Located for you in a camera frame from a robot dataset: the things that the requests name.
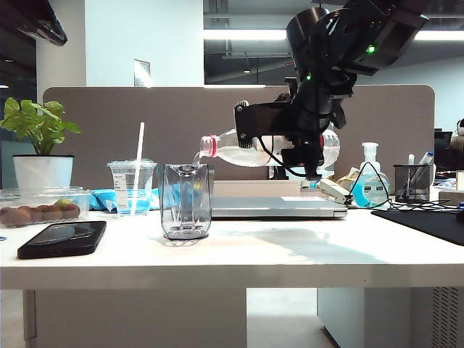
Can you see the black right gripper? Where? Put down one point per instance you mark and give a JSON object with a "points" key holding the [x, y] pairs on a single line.
{"points": [[311, 116]]}

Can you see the clear red-label mineral water bottle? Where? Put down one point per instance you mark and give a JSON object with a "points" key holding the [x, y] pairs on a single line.
{"points": [[232, 154]]}

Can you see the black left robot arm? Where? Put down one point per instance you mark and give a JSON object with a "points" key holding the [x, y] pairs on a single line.
{"points": [[32, 18]]}

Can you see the blue hand sanitizer pump bottle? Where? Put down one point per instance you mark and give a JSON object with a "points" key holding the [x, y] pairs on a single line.
{"points": [[369, 152]]}

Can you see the grey transparent faceted mug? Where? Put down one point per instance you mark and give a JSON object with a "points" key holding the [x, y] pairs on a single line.
{"points": [[174, 203]]}

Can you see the white plastic desk device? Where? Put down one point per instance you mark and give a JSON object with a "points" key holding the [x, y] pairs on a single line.
{"points": [[335, 190]]}

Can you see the beige desk riser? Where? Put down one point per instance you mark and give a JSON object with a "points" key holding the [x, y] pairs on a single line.
{"points": [[253, 188]]}

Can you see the silver laptop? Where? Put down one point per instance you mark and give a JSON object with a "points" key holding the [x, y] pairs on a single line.
{"points": [[261, 208]]}

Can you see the black mesh pen holder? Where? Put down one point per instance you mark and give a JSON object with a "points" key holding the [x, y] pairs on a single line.
{"points": [[402, 185]]}

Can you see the white pen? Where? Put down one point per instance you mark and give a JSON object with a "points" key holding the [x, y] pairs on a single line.
{"points": [[411, 161]]}

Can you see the blue-capped marker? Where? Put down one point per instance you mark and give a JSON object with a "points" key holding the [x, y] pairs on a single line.
{"points": [[427, 156]]}

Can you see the black mouse pad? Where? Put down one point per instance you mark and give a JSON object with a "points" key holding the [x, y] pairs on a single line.
{"points": [[427, 224]]}

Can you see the person with headphones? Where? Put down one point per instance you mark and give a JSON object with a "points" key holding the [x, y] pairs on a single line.
{"points": [[459, 132]]}

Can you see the ceiling light strip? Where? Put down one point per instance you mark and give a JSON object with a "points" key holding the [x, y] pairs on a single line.
{"points": [[246, 35]]}

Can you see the brown desk partition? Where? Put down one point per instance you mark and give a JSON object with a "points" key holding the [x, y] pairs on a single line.
{"points": [[163, 127]]}

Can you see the white drinking straw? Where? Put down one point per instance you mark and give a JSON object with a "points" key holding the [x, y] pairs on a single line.
{"points": [[140, 145]]}

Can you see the clear lidded plastic cup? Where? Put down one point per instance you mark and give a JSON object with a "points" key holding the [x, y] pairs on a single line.
{"points": [[123, 188]]}

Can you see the blue plastic bag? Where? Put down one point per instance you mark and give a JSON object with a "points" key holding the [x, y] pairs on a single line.
{"points": [[103, 201]]}

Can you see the beige desk front panel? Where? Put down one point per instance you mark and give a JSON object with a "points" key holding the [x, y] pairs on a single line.
{"points": [[137, 319]]}

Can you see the brown kiwi fruit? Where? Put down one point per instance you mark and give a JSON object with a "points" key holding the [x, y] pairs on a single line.
{"points": [[14, 216], [71, 211], [53, 213], [37, 214]]}

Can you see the green fruit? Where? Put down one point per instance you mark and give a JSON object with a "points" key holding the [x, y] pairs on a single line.
{"points": [[64, 203]]}

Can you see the black smartphone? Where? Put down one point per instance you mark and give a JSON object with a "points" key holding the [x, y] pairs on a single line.
{"points": [[61, 239]]}

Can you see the white plant pot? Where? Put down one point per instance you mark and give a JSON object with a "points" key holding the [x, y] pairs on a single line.
{"points": [[43, 174]]}

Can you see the green leafy plant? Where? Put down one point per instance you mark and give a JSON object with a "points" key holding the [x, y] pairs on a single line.
{"points": [[40, 127]]}

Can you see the clear plastic fruit container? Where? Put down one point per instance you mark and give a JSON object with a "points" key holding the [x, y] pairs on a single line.
{"points": [[21, 197]]}

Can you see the silver wall plate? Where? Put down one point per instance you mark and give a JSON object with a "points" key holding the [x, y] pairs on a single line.
{"points": [[142, 73]]}

